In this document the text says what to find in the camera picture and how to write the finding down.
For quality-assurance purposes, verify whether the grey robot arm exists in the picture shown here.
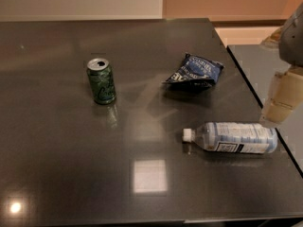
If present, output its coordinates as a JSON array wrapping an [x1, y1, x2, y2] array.
[[260, 3, 303, 124]]

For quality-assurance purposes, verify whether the blue plastic water bottle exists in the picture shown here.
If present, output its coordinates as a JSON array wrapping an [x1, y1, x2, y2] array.
[[182, 122, 278, 154]]

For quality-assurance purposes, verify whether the blue chip bag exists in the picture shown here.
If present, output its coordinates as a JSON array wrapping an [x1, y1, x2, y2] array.
[[165, 53, 224, 89]]

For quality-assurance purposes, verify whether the green soda can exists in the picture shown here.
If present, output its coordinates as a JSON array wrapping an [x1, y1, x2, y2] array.
[[87, 58, 116, 105]]

